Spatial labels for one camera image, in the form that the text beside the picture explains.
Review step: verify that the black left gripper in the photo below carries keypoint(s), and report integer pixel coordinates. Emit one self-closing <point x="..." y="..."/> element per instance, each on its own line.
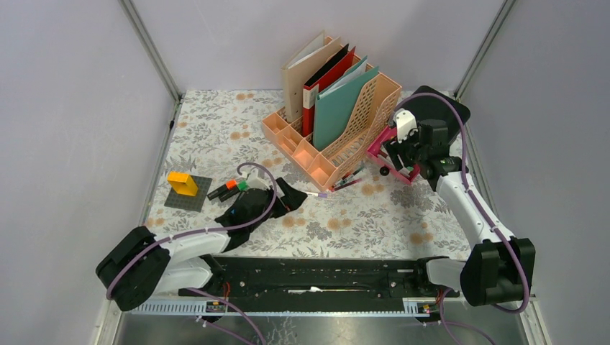
<point x="292" y="199"/>

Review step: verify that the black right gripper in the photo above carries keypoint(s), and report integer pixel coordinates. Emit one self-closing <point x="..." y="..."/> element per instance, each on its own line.
<point x="396" y="149"/>

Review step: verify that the white marker purple cap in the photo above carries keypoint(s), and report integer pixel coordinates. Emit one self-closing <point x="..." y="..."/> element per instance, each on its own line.
<point x="319" y="195"/>

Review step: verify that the pink drawer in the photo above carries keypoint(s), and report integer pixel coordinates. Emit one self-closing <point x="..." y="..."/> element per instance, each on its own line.
<point x="378" y="154"/>

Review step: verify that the teal file folder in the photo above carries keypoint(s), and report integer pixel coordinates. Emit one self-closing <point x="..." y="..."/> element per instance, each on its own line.
<point x="335" y="104"/>

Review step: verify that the beige file binder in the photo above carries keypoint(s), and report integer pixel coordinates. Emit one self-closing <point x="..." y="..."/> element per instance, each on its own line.
<point x="301" y="66"/>

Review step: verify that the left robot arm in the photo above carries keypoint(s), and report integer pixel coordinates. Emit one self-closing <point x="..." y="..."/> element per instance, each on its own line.
<point x="144" y="264"/>

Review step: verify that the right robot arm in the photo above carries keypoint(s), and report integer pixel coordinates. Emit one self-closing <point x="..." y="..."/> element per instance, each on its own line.
<point x="499" y="269"/>

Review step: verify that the orange gel pen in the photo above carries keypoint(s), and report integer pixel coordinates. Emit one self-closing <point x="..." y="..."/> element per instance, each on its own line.
<point x="341" y="181"/>

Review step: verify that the black pink drawer unit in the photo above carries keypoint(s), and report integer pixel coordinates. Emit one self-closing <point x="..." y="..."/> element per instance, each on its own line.
<point x="428" y="107"/>

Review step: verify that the green gel pen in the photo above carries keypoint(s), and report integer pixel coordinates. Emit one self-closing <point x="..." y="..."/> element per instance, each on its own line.
<point x="356" y="171"/>

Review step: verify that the peach plastic file organizer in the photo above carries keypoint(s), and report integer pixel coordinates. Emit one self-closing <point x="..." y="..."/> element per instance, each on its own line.
<point x="372" y="111"/>

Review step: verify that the green cap black highlighter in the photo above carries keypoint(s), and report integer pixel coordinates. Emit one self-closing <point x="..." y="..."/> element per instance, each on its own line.
<point x="241" y="186"/>

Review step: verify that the magenta gel pen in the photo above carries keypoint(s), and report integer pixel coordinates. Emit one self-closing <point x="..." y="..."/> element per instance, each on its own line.
<point x="345" y="185"/>

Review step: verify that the orange cap black highlighter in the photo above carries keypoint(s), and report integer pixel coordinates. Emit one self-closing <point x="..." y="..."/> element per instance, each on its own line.
<point x="222" y="189"/>

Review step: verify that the floral tablecloth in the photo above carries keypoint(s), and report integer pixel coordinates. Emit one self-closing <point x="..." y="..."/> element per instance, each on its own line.
<point x="378" y="217"/>

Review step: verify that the yellow building block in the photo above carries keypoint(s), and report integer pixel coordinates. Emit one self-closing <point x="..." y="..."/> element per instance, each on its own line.
<point x="182" y="183"/>

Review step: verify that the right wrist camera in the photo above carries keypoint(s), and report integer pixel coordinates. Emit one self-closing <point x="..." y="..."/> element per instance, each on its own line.
<point x="405" y="122"/>

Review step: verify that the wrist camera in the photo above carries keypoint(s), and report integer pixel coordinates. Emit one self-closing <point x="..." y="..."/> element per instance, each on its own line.
<point x="405" y="122"/>
<point x="253" y="180"/>

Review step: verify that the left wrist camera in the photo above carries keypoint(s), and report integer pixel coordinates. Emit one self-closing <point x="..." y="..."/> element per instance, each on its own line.
<point x="253" y="180"/>

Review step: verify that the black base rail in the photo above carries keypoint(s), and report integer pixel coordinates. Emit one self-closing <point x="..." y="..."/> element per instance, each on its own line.
<point x="249" y="278"/>

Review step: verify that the grey slotted cable duct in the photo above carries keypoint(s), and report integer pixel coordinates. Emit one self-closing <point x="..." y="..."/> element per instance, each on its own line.
<point x="285" y="307"/>

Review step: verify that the right aluminium frame post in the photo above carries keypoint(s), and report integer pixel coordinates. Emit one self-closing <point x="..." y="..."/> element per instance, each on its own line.
<point x="484" y="47"/>

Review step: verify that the aluminium frame post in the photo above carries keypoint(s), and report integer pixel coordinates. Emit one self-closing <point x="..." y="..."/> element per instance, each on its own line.
<point x="484" y="47"/>
<point x="150" y="48"/>

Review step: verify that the left aluminium frame post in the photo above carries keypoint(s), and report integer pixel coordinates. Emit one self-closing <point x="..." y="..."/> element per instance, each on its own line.
<point x="150" y="48"/>

